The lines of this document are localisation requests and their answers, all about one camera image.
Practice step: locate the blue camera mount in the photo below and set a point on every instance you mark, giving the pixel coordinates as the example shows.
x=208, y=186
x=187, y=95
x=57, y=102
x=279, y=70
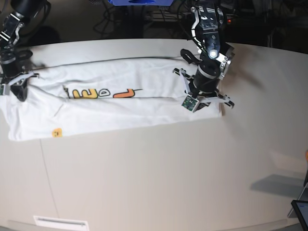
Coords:
x=141, y=2

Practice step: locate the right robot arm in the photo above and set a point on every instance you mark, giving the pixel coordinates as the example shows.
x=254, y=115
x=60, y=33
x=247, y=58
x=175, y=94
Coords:
x=23, y=12

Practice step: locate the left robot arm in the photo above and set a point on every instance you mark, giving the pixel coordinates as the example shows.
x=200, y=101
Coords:
x=205, y=37

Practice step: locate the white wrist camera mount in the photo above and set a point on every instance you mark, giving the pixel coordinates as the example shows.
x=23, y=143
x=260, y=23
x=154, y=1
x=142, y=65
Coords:
x=191, y=101
x=5, y=88

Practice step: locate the white printed T-shirt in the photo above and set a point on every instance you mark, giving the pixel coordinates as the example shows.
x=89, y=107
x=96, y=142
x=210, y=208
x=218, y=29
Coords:
x=101, y=96

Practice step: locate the white power strip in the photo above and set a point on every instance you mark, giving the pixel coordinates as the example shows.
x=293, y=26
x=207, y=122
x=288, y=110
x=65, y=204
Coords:
x=172, y=17

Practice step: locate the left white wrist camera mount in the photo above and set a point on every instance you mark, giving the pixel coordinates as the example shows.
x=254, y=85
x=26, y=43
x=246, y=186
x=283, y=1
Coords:
x=191, y=101

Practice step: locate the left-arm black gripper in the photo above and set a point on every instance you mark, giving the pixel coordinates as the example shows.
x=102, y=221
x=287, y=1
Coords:
x=206, y=77

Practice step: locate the white paper label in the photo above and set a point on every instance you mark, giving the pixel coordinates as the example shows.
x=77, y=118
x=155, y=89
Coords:
x=62, y=224

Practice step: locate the laptop computer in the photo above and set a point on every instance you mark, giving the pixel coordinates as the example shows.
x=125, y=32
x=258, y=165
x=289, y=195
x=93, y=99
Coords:
x=300, y=206

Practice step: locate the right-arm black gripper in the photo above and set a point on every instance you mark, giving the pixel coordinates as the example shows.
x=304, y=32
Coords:
x=13, y=62

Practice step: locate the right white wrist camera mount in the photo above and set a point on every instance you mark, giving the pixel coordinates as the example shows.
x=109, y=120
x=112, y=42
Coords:
x=5, y=88

